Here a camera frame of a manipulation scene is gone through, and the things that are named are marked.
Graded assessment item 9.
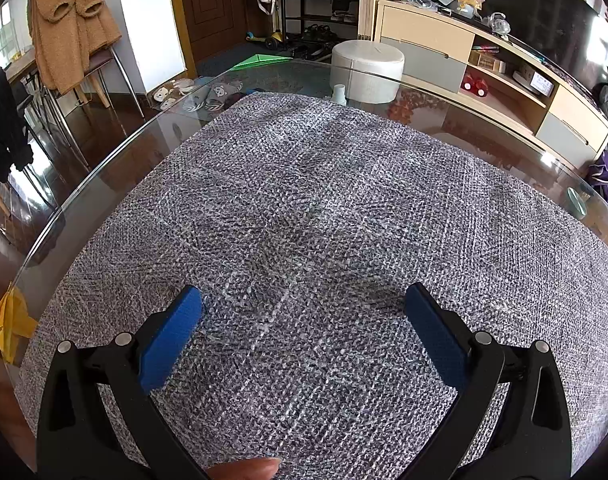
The dark brown door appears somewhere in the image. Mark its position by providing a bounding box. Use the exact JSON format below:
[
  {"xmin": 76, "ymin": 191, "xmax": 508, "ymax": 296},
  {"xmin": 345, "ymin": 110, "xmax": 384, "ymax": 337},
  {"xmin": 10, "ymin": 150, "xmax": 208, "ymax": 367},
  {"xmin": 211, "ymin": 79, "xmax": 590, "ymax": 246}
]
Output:
[{"xmin": 176, "ymin": 0, "xmax": 265, "ymax": 66}]

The whiteboard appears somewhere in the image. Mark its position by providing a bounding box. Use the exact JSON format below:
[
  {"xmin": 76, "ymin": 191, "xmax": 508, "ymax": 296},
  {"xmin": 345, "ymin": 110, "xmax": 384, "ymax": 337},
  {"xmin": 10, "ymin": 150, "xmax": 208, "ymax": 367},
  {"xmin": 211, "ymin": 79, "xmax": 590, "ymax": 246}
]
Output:
[{"xmin": 118, "ymin": 0, "xmax": 188, "ymax": 97}]

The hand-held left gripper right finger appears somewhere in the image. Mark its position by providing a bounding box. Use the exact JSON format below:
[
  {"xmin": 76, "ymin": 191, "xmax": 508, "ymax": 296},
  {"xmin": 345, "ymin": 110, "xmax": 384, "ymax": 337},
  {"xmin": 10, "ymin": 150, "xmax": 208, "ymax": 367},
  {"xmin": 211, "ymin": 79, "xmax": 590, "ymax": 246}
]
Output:
[{"xmin": 404, "ymin": 282, "xmax": 571, "ymax": 480}]

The black jacket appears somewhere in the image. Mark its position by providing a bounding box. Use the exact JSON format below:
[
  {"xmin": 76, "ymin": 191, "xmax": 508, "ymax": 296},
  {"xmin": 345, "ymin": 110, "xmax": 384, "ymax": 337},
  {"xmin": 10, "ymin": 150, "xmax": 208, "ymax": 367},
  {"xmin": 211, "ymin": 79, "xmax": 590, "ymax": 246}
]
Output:
[{"xmin": 0, "ymin": 57, "xmax": 34, "ymax": 183}]

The grey animal slipper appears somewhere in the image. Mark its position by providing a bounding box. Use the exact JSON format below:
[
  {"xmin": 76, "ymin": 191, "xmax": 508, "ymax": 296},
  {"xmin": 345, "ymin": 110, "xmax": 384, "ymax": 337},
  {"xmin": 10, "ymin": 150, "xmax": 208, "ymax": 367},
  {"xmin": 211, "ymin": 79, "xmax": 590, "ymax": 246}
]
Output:
[
  {"xmin": 181, "ymin": 91, "xmax": 209, "ymax": 113},
  {"xmin": 204, "ymin": 81, "xmax": 245, "ymax": 111}
]

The black shoe rack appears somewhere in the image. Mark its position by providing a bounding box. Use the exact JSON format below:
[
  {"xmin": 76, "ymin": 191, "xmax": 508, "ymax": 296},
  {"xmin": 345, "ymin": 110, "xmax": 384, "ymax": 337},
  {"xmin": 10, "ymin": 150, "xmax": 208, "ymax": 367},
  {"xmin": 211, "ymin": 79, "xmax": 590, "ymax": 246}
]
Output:
[{"xmin": 283, "ymin": 0, "xmax": 359, "ymax": 58}]

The green paper plane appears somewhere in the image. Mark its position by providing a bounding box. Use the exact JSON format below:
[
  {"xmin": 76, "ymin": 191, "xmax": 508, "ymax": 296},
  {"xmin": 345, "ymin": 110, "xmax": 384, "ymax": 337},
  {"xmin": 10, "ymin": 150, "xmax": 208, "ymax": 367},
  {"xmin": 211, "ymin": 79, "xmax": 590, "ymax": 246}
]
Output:
[{"xmin": 232, "ymin": 53, "xmax": 291, "ymax": 72}]

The brown fleece robe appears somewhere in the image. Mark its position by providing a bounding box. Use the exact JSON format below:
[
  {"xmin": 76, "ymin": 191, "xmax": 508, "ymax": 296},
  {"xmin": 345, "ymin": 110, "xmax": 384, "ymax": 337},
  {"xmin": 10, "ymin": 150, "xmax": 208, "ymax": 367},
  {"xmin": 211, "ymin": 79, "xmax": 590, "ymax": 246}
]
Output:
[{"xmin": 28, "ymin": 0, "xmax": 123, "ymax": 96}]

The beige television cabinet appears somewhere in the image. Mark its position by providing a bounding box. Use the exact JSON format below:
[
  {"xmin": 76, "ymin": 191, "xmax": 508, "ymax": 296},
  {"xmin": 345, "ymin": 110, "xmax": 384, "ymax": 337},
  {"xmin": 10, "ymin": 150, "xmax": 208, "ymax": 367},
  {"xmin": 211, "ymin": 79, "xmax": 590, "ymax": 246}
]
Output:
[{"xmin": 373, "ymin": 0, "xmax": 608, "ymax": 171}]

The black flat television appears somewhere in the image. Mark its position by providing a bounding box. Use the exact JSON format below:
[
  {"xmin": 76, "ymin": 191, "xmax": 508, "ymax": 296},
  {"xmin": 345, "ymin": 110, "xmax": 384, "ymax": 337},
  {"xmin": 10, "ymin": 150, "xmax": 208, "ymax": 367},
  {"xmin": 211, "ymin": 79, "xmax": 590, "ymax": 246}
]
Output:
[{"xmin": 476, "ymin": 0, "xmax": 608, "ymax": 96}]

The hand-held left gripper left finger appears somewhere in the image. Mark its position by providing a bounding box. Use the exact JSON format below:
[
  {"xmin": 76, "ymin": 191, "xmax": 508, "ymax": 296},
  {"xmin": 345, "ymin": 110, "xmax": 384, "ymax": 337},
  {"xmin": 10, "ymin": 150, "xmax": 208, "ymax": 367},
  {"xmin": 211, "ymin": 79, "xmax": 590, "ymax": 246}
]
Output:
[{"xmin": 36, "ymin": 286, "xmax": 205, "ymax": 480}]

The person's left hand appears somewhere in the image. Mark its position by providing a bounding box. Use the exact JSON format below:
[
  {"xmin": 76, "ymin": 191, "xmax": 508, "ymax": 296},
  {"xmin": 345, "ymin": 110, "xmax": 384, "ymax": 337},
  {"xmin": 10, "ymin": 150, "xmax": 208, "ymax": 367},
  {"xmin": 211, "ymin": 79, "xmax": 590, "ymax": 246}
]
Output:
[{"xmin": 204, "ymin": 456, "xmax": 283, "ymax": 480}]

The child scooter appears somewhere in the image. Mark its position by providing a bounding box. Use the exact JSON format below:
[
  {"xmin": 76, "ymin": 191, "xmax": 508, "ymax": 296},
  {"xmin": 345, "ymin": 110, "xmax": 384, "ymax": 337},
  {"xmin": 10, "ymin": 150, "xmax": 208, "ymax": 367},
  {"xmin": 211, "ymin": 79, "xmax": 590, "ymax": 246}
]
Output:
[{"xmin": 244, "ymin": 0, "xmax": 289, "ymax": 52}]

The white round stool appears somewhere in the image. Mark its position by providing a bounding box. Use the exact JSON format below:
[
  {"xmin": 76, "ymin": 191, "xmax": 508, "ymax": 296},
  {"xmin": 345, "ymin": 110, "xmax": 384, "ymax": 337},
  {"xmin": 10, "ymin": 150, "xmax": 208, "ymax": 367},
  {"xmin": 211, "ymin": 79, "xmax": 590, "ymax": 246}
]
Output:
[{"xmin": 330, "ymin": 40, "xmax": 406, "ymax": 105}]

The brown box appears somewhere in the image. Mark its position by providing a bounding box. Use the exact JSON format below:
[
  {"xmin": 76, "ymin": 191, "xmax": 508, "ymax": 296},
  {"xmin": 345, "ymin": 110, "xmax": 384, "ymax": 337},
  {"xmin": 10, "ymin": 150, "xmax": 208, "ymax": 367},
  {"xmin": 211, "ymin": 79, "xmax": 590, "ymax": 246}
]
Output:
[{"xmin": 468, "ymin": 49, "xmax": 507, "ymax": 73}]

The beige folding screen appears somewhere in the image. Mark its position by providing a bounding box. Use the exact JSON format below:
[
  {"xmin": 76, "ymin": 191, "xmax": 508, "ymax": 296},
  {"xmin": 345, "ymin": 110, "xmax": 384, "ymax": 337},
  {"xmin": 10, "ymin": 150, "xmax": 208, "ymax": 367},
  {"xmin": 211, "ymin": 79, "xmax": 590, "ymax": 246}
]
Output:
[{"xmin": 356, "ymin": 0, "xmax": 392, "ymax": 41}]

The white box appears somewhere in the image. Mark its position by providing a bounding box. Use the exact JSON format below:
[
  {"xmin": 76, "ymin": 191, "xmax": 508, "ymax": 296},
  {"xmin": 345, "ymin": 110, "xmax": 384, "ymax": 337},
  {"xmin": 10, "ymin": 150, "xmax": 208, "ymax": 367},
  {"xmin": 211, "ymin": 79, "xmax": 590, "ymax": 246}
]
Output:
[{"xmin": 513, "ymin": 67, "xmax": 556, "ymax": 97}]

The red toy car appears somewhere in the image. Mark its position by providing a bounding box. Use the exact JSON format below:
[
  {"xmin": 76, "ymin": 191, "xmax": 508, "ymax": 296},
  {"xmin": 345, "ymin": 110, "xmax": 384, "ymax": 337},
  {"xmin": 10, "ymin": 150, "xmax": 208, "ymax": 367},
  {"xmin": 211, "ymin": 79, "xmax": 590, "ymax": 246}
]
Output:
[{"xmin": 460, "ymin": 72, "xmax": 491, "ymax": 97}]

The large grey woven table mat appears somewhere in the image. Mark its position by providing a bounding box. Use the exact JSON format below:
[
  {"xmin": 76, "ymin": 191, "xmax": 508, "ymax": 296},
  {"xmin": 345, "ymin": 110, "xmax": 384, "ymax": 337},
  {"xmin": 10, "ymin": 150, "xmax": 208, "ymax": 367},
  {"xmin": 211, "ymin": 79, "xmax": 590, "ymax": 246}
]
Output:
[{"xmin": 16, "ymin": 92, "xmax": 608, "ymax": 480}]

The clear plastic bag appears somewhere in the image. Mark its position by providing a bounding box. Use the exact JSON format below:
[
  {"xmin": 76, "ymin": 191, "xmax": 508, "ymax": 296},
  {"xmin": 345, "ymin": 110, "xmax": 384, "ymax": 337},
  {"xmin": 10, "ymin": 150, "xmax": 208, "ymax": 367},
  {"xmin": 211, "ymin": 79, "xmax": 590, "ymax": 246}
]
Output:
[{"xmin": 481, "ymin": 11, "xmax": 512, "ymax": 41}]

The white animal slipper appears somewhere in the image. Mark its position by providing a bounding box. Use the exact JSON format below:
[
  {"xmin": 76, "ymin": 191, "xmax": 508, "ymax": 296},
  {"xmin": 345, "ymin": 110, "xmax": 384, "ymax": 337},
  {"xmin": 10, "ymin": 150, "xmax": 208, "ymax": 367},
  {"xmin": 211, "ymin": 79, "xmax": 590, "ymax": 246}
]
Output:
[
  {"xmin": 150, "ymin": 85, "xmax": 177, "ymax": 111},
  {"xmin": 164, "ymin": 78, "xmax": 195, "ymax": 98}
]

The metal leg chair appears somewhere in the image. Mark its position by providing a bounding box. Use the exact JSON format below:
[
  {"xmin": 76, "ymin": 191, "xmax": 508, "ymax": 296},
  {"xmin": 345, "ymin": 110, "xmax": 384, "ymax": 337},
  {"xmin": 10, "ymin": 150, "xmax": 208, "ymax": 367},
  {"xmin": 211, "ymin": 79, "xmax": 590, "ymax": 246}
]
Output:
[{"xmin": 31, "ymin": 45, "xmax": 147, "ymax": 171}]

